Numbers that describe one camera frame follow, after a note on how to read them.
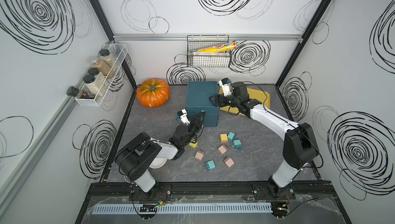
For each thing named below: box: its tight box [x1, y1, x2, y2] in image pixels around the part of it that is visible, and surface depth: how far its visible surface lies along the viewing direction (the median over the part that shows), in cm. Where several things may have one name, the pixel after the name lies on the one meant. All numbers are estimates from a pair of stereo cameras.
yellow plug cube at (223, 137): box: [220, 133, 228, 143], surface depth 92 cm
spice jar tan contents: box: [99, 49, 117, 69], surface depth 77 cm
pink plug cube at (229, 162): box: [224, 156, 235, 168], surface depth 84 cm
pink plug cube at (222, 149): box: [218, 144, 229, 155], surface depth 88 cm
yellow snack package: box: [190, 42, 238, 54], surface depth 89 cm
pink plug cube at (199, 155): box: [194, 150, 205, 161], surface depth 86 cm
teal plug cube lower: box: [205, 159, 216, 171], surface depth 82 cm
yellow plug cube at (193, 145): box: [188, 142, 199, 149], surface depth 89 cm
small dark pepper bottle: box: [66, 85, 96, 100], surface depth 62 cm
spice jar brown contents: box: [90, 58, 115, 79], surface depth 74 cm
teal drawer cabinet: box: [186, 81, 220, 127], surface depth 85 cm
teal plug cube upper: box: [227, 131, 237, 141], surface depth 93 cm
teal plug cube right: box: [233, 139, 243, 150], surface depth 90 cm
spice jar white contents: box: [87, 67, 110, 90], surface depth 69 cm
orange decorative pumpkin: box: [136, 78, 170, 108], surface depth 102 cm
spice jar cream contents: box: [82, 74, 105, 97], surface depth 67 cm
